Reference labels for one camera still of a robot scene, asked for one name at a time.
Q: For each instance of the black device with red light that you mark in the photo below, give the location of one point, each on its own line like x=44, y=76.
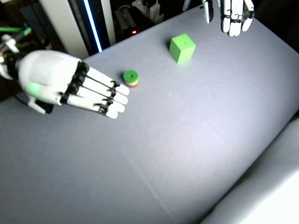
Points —
x=127, y=19

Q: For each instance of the white backdrop board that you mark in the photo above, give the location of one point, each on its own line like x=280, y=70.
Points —
x=268, y=186

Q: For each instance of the green cube block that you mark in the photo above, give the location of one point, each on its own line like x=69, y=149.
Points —
x=182, y=47

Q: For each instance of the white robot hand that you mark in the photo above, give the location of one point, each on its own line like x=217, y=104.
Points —
x=233, y=25
x=46, y=70

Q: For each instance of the grey table cloth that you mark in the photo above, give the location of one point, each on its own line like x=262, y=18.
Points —
x=140, y=151

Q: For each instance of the white cabinet with blue light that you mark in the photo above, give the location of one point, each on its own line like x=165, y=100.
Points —
x=58, y=14

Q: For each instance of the white plastic parts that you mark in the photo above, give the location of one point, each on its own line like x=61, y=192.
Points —
x=155, y=11

